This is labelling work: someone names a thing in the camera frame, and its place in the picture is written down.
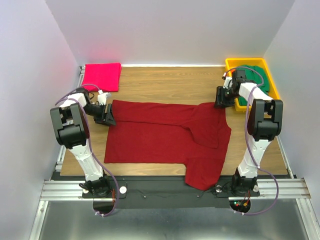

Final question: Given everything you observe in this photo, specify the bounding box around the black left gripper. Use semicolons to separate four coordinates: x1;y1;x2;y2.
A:
81;102;117;126

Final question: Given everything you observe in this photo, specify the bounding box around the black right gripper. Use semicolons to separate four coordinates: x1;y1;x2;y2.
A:
213;85;240;109

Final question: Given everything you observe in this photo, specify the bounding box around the dark red t shirt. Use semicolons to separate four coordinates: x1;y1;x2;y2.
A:
104;100;232;191

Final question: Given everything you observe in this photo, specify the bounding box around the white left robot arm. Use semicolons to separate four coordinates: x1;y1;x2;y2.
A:
50;86;116;198

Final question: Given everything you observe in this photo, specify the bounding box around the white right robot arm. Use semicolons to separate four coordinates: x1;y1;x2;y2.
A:
214;66;284;195

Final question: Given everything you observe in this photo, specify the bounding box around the yellow plastic bin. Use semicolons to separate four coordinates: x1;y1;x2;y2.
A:
225;57;280;113

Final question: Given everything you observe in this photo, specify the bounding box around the green t shirt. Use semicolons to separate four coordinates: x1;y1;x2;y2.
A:
234;64;272;105

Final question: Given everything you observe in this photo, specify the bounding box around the folded pink t shirt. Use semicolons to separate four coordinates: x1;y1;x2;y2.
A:
82;62;122;92

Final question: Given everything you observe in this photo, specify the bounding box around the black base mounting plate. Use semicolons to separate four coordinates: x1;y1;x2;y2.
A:
82;175;261;218

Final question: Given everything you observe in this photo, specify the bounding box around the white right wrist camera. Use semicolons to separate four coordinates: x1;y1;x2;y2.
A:
222;72;233;89

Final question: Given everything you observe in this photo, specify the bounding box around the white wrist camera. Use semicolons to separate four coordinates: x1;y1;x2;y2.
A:
222;72;233;89
97;90;111;106

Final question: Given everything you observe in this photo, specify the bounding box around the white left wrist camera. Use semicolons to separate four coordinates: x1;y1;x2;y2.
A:
97;90;111;106

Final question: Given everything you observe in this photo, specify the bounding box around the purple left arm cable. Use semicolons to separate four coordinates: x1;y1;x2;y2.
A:
54;83;120;218

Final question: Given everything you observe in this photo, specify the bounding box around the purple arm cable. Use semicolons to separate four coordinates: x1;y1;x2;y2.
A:
222;66;279;216
54;83;120;218

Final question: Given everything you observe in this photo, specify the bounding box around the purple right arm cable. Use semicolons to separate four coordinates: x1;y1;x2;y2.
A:
222;66;279;216

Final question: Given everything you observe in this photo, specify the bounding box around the aluminium frame rail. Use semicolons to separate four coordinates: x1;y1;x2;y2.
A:
40;178;311;202

